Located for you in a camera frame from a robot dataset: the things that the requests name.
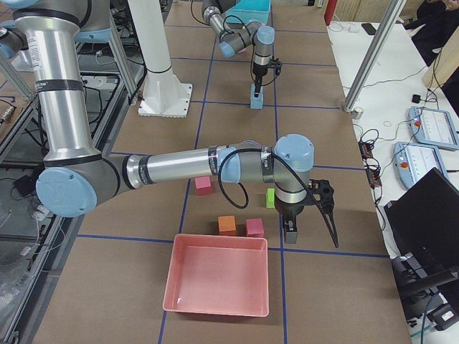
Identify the magenta block far right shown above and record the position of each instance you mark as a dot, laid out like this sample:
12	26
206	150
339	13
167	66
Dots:
254	228

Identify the green foam block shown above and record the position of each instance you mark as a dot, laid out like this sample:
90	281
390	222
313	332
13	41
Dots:
270	198

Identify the teach pendant lower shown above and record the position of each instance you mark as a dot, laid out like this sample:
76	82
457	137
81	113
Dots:
413	160

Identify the magenta block near front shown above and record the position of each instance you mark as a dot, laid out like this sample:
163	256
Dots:
203	185

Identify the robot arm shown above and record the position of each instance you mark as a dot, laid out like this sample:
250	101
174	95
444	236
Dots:
259	36
77	178

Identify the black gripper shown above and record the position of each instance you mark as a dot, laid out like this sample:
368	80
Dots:
289	212
259	70

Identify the pink plastic bin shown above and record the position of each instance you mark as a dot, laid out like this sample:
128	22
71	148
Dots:
218	275

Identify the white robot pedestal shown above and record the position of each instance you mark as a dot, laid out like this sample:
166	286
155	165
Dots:
163	94

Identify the light blue block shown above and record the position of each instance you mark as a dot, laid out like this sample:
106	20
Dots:
256	103
254	95

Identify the orange foam block right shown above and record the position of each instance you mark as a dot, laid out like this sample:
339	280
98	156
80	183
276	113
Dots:
227	225

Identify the aluminium frame post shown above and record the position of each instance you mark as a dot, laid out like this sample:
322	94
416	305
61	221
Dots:
383	31

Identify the magenta block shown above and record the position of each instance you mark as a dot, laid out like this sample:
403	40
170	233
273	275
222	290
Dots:
203	185
254	228

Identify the teach pendant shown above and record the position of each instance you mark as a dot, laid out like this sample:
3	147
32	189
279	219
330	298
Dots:
413	160
433	127

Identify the blue plastic bin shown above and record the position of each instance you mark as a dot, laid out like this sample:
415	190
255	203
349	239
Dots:
247	10

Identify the teach pendant upper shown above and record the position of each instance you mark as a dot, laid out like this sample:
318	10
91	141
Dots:
433	127

